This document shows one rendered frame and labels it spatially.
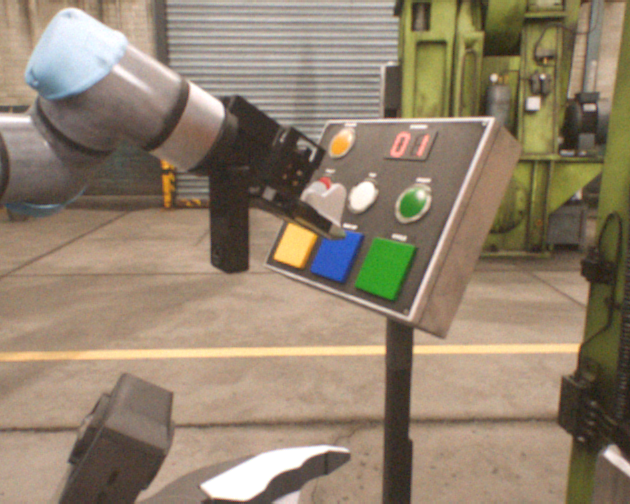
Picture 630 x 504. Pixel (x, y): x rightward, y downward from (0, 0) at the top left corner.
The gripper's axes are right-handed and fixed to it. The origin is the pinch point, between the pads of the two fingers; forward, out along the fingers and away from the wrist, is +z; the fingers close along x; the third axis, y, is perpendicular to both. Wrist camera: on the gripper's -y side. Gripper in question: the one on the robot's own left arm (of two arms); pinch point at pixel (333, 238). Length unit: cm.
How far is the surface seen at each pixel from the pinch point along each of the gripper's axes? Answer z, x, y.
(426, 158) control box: 10.3, 1.0, 16.1
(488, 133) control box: 10.6, -6.9, 20.1
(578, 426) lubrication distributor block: 40.8, -16.3, -8.9
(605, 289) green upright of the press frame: 33.8, -16.4, 9.5
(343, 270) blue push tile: 9.6, 6.7, -2.1
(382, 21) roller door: 380, 546, 402
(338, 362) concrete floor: 162, 151, -29
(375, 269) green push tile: 9.6, 1.0, -0.7
